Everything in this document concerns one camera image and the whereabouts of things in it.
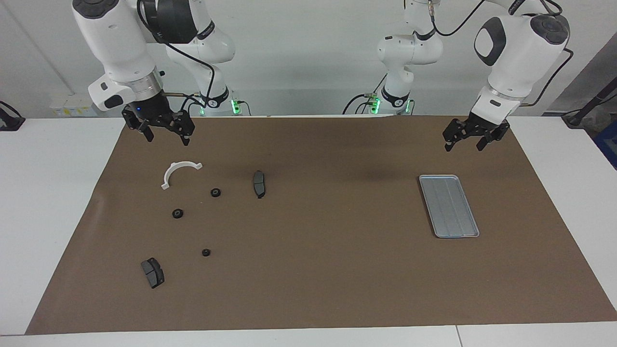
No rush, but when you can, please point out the white curved plastic bracket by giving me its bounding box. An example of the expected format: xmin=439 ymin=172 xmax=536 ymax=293
xmin=161 ymin=161 xmax=203 ymax=190

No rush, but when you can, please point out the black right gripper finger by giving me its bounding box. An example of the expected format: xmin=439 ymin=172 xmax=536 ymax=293
xmin=168 ymin=111 xmax=196 ymax=147
xmin=126 ymin=118 xmax=155 ymax=143

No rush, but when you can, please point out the blue crate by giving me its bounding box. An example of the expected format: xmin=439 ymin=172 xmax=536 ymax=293
xmin=593 ymin=120 xmax=617 ymax=169

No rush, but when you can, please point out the black base cable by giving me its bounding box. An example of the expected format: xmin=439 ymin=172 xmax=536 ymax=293
xmin=343 ymin=72 xmax=386 ymax=116
xmin=181 ymin=93 xmax=204 ymax=117

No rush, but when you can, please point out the white box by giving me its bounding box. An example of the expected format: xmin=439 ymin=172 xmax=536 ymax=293
xmin=50 ymin=93 xmax=104 ymax=118

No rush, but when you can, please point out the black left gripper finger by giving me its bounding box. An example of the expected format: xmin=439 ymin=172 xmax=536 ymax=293
xmin=442 ymin=120 xmax=476 ymax=152
xmin=476 ymin=124 xmax=511 ymax=152

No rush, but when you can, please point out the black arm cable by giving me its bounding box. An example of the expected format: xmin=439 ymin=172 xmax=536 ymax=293
xmin=429 ymin=0 xmax=574 ymax=107
xmin=137 ymin=0 xmax=215 ymax=109

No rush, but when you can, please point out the black left base cable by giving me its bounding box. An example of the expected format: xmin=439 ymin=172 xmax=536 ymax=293
xmin=343 ymin=72 xmax=386 ymax=116

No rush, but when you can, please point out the brown table mat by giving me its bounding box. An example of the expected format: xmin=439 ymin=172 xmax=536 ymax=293
xmin=25 ymin=116 xmax=617 ymax=335

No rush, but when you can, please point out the black stand pole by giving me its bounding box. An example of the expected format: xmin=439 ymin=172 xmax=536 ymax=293
xmin=562 ymin=77 xmax=617 ymax=128

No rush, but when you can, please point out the black table clamp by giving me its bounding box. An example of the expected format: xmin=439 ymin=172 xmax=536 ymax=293
xmin=0 ymin=100 xmax=26 ymax=132

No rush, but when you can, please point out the short grey brake pad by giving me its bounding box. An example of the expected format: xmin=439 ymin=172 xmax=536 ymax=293
xmin=141 ymin=257 xmax=165 ymax=289

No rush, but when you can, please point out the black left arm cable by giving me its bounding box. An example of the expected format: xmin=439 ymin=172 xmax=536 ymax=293
xmin=429 ymin=0 xmax=574 ymax=107

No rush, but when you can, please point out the black right base cable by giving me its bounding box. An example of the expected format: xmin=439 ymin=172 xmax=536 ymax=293
xmin=181 ymin=93 xmax=204 ymax=117

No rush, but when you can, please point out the silver metal tray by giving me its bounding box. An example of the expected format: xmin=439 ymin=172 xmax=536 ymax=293
xmin=418 ymin=174 xmax=481 ymax=239

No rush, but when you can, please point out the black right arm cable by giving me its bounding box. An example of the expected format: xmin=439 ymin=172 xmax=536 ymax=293
xmin=137 ymin=0 xmax=215 ymax=109

